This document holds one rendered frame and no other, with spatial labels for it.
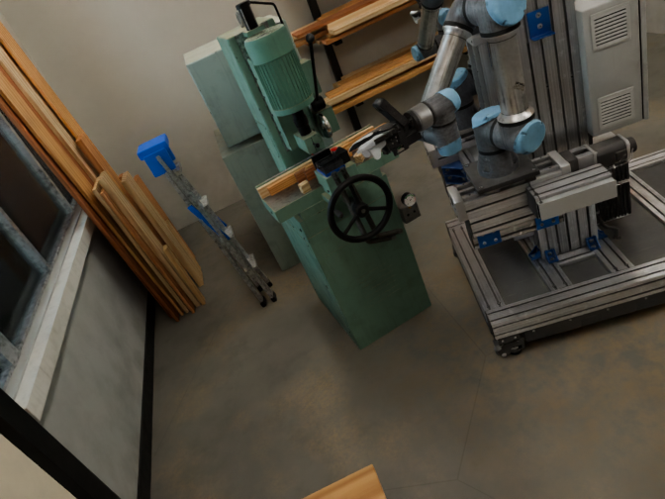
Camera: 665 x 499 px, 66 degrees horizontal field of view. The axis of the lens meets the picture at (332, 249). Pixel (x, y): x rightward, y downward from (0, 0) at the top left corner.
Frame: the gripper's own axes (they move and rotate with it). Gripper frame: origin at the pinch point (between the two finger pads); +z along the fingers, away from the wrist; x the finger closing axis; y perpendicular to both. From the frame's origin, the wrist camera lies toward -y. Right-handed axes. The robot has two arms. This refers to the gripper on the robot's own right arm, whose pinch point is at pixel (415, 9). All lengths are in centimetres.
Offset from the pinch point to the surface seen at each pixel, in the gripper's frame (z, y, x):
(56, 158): 37, -28, -201
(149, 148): 7, -13, -151
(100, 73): 175, -42, -180
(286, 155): -35, 15, -95
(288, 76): -59, -21, -78
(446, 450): -142, 111, -104
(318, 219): -70, 34, -98
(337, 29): 121, 14, -14
